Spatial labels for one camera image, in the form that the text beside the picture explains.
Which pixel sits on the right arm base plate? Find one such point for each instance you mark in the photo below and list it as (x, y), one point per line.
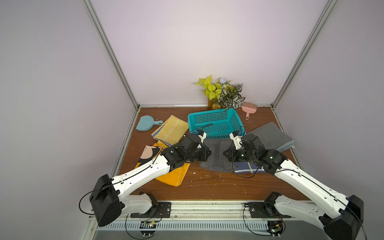
(263, 211)

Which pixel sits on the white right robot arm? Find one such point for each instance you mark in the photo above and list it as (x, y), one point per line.
(341, 217)

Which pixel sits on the dark grey checked pillowcase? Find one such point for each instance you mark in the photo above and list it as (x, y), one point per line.
(217, 162)

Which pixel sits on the olive yellow zigzag pillowcase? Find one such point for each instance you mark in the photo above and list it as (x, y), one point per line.
(171, 131)

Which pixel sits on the light blue dustpan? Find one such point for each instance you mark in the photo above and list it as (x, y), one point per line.
(146, 123)

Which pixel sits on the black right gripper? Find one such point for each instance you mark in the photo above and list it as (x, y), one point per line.
(231, 153)

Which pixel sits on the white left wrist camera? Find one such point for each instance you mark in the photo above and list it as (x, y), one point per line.
(201, 134)

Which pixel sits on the circuit board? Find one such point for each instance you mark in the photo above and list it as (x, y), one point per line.
(148, 229)
(275, 228)

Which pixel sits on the orange patterned pillowcase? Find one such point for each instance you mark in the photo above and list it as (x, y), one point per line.
(176, 175)

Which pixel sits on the light grey pillowcase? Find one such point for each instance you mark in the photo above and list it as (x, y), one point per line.
(273, 138)

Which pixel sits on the teal plastic perforated basket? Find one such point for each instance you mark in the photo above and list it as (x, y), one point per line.
(217, 124)

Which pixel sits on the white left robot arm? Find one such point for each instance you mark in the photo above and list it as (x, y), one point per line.
(113, 196)

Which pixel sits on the navy striped pillowcase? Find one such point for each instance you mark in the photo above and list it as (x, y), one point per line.
(246, 167)

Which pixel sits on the artificial potted plant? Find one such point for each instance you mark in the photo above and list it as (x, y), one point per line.
(221, 94)

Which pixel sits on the pink hand brush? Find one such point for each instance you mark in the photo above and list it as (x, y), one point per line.
(249, 109)

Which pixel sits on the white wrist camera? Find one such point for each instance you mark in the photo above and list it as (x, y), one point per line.
(236, 138)
(201, 134)

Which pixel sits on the right circuit board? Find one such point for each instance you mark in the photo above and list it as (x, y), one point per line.
(275, 228)

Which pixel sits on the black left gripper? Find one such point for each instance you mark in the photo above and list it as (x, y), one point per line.
(204, 157)

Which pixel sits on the left circuit board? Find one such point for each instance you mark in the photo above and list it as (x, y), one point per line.
(148, 229)

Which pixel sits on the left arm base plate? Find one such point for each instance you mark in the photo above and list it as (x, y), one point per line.
(160, 210)

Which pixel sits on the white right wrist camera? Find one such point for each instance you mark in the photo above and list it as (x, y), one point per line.
(236, 138)

